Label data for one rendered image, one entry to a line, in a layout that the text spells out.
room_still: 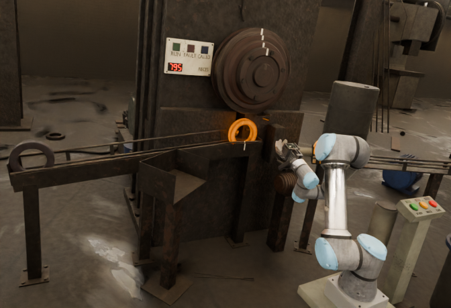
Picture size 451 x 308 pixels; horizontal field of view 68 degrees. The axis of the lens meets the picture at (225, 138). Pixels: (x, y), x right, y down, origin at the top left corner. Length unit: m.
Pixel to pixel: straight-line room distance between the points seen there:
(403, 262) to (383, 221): 0.22
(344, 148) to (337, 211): 0.25
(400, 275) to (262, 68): 1.31
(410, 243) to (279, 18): 1.42
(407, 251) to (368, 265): 0.62
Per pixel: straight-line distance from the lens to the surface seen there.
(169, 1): 1.83
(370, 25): 6.10
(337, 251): 1.39
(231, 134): 1.93
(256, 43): 1.82
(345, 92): 4.48
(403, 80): 9.60
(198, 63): 1.88
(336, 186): 1.41
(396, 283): 2.16
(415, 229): 1.99
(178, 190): 1.56
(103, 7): 7.75
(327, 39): 10.26
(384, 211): 2.03
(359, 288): 1.54
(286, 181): 2.05
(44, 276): 2.07
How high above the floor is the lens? 1.30
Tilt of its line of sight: 17 degrees down
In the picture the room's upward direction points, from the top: 8 degrees clockwise
